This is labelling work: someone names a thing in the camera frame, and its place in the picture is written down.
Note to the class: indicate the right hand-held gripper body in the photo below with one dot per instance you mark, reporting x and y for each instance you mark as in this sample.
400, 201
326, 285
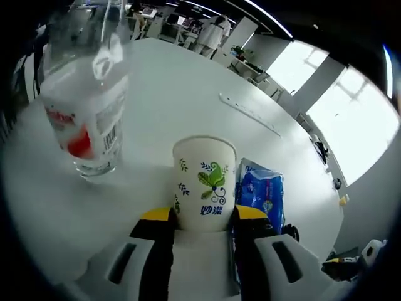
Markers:
372, 252

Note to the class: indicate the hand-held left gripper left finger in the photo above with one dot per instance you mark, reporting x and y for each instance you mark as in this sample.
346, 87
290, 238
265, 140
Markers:
150, 251

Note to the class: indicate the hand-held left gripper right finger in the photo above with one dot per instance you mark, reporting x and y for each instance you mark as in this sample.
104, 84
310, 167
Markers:
266, 251

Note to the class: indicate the blue tissue packet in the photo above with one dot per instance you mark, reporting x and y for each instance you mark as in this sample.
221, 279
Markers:
264, 194

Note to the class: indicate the white leaf-print paper cup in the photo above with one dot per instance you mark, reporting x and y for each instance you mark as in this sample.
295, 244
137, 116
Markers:
203, 188

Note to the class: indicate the clear plastic water bottle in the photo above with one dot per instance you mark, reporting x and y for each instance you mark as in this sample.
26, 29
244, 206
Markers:
84, 103

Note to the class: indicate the small yellow object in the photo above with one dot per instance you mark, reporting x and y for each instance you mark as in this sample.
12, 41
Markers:
344, 200

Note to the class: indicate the small black round object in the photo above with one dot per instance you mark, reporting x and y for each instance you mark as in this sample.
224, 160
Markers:
337, 183

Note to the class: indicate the black devices on table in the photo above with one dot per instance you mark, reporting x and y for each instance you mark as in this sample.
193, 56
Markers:
321, 149

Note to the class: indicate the white table power strip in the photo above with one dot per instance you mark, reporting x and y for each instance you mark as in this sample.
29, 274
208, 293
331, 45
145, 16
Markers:
247, 111

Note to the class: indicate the potted green plant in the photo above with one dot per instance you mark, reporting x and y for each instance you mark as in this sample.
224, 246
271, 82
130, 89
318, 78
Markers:
242, 51

